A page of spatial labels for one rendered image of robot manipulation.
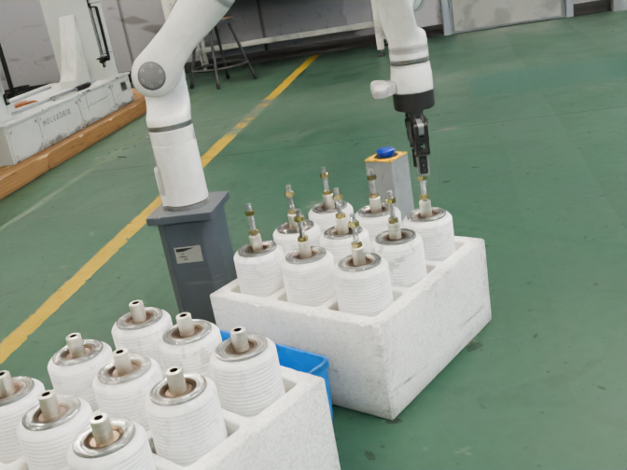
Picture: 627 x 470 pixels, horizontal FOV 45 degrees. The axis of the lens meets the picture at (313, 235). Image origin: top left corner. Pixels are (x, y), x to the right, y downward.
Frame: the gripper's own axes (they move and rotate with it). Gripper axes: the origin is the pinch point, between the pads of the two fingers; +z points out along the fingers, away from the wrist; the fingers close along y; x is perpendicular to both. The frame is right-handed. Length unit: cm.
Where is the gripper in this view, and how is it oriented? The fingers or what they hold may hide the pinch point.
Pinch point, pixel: (421, 164)
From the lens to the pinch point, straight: 146.4
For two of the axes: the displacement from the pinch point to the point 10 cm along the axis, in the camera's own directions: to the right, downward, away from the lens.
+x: -9.9, 1.5, 0.5
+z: 1.5, 9.3, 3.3
